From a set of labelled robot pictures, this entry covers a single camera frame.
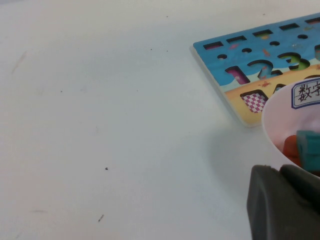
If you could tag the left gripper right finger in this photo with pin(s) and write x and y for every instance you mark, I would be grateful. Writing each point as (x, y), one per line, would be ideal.
(305, 187)

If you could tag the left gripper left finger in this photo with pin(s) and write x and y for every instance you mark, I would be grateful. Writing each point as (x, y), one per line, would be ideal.
(275, 212)

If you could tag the teal number piece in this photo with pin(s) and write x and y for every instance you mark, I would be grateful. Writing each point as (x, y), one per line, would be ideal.
(308, 150)

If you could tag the orange number piece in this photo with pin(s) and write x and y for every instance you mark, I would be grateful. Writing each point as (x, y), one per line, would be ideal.
(290, 150)

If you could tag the pink plastic bowl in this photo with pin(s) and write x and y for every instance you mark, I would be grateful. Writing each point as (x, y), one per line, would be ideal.
(280, 120)

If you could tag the paper label on pink bowl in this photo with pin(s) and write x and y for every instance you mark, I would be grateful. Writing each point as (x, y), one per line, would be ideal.
(306, 93)

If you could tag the colourful wooden number puzzle board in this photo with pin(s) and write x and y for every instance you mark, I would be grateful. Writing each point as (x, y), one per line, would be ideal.
(220, 65)

